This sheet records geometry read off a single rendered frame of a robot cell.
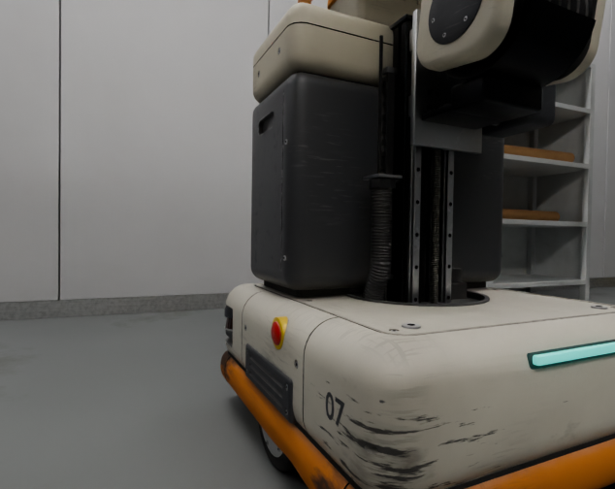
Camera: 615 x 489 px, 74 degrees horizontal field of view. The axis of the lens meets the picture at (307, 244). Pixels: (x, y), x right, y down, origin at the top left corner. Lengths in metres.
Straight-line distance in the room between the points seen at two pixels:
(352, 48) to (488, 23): 0.28
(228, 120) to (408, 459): 2.06
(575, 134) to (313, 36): 2.79
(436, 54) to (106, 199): 1.79
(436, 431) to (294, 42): 0.64
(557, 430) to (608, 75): 4.04
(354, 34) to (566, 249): 2.75
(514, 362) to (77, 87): 2.13
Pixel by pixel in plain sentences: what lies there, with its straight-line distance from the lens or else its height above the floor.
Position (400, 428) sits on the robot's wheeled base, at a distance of 0.46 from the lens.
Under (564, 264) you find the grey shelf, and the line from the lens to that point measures 3.39.
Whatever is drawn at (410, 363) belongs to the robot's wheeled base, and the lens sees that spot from 0.46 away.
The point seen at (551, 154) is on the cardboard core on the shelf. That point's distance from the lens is 3.07.
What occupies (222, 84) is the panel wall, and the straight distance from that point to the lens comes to 2.38.
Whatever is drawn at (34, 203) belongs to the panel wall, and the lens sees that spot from 2.24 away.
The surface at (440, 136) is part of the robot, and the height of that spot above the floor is 0.57.
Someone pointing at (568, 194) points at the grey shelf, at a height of 0.71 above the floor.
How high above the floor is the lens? 0.39
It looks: 1 degrees down
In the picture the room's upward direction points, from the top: 1 degrees clockwise
